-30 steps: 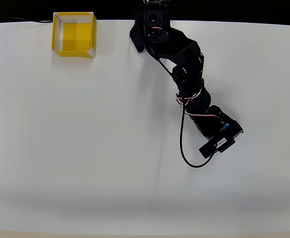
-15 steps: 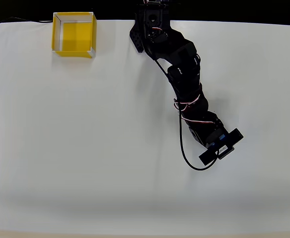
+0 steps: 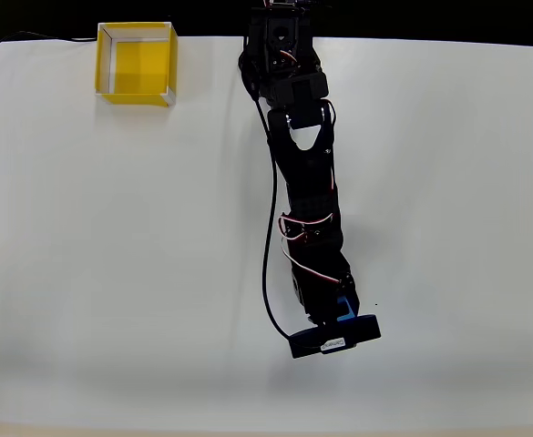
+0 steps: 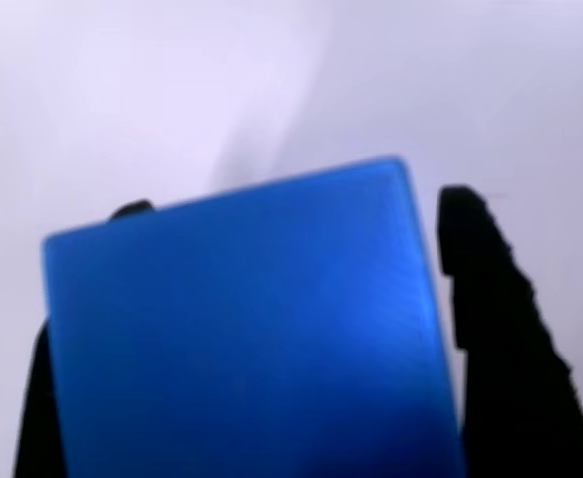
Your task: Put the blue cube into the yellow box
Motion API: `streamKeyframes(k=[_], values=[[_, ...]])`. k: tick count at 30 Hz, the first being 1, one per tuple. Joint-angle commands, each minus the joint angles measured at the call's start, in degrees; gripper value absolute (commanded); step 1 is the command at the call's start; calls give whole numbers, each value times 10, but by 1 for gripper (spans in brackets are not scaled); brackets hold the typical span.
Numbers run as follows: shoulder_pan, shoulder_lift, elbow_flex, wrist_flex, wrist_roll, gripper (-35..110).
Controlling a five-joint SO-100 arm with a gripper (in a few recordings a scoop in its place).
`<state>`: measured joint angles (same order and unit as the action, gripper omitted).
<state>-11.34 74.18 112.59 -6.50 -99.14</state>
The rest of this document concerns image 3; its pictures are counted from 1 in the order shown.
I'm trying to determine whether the black bar webcam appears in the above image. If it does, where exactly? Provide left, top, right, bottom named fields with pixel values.
left=288, top=313, right=382, bottom=361

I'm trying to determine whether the blue cube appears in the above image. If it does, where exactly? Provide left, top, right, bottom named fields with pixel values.
left=336, top=294, right=357, bottom=320

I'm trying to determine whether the thin black table cable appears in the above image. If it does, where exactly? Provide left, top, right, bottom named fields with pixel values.
left=0, top=30, right=99, bottom=62

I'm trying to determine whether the black webcam cable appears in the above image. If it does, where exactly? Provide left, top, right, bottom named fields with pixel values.
left=242, top=58, right=327, bottom=354

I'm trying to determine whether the yellow open box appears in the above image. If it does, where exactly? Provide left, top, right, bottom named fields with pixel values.
left=94, top=21, right=179, bottom=109

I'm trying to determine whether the white red servo wire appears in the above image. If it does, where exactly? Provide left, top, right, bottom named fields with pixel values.
left=278, top=210, right=345, bottom=286

